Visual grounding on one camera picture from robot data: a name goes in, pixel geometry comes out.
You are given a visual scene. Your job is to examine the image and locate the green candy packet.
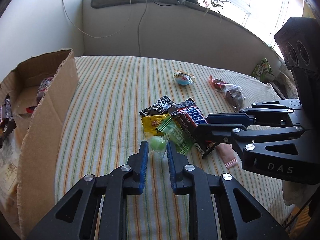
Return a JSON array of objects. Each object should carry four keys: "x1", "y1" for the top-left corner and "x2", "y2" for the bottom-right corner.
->
[{"x1": 156, "y1": 116, "x2": 194, "y2": 155}]

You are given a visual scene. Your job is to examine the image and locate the Snickers bar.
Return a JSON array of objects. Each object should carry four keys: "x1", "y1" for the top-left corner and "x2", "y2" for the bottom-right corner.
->
[
  {"x1": 168, "y1": 98, "x2": 218, "y2": 159},
  {"x1": 0, "y1": 94, "x2": 16, "y2": 147}
]

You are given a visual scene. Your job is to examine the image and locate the black white snack packet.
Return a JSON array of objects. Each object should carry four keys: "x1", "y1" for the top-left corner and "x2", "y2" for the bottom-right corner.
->
[{"x1": 139, "y1": 95, "x2": 176, "y2": 116}]

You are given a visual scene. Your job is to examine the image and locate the yellow quail egg packet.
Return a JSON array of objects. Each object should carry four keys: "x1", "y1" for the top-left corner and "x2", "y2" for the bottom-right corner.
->
[{"x1": 174, "y1": 70, "x2": 195, "y2": 86}]

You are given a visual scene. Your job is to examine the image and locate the red clear pastry packet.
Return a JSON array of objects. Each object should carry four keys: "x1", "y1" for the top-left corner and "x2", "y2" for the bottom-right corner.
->
[{"x1": 26, "y1": 76, "x2": 54, "y2": 114}]

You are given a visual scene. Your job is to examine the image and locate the pink sachet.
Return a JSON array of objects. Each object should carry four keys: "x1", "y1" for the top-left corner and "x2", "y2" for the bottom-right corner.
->
[{"x1": 216, "y1": 144, "x2": 238, "y2": 169}]

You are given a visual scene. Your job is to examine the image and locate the red clear chocolate packet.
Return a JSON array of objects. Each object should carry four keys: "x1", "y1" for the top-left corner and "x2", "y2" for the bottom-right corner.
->
[{"x1": 209, "y1": 75, "x2": 246, "y2": 112}]

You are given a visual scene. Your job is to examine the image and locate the green jelly cup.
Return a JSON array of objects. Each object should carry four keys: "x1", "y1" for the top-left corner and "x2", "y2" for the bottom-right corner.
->
[{"x1": 147, "y1": 134, "x2": 170, "y2": 157}]

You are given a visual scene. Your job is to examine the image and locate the green snack bag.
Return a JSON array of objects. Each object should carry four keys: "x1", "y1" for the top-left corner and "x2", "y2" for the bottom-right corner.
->
[{"x1": 251, "y1": 58, "x2": 274, "y2": 82}]

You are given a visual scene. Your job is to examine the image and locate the yellow snack packet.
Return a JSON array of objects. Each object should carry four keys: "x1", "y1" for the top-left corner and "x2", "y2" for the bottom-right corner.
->
[{"x1": 141, "y1": 114, "x2": 169, "y2": 135}]

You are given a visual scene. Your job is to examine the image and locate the bread slices packet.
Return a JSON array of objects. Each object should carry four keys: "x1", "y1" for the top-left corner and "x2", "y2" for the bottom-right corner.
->
[{"x1": 1, "y1": 132, "x2": 21, "y2": 222}]

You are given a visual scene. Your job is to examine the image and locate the cardboard box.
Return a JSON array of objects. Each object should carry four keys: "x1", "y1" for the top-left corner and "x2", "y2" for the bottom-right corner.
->
[{"x1": 1, "y1": 49, "x2": 79, "y2": 239}]

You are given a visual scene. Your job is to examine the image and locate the dark windowsill mat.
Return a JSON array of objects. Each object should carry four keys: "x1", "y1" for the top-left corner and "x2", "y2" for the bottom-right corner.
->
[{"x1": 91, "y1": 0, "x2": 199, "y2": 9}]

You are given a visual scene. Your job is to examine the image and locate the grey cable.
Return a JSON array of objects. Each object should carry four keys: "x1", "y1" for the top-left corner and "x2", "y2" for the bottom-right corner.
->
[{"x1": 137, "y1": 0, "x2": 149, "y2": 57}]

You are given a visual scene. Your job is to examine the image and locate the white cable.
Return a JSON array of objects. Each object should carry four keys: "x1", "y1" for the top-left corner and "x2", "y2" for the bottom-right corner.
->
[{"x1": 60, "y1": 0, "x2": 133, "y2": 40}]

